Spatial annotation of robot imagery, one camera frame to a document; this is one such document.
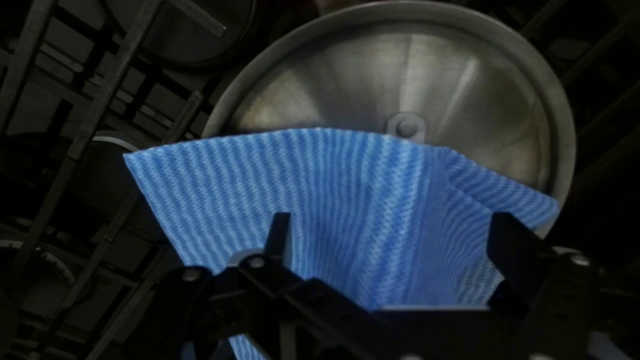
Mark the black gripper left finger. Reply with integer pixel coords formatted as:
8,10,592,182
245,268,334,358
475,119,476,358
127,211,367,360

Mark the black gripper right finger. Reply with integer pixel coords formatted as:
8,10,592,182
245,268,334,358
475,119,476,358
488,211,640,360

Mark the blue woven dish cloth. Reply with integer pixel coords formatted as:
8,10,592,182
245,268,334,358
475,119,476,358
123,126,563,360

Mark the round steel pan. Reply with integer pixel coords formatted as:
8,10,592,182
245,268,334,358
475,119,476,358
201,0,578,268

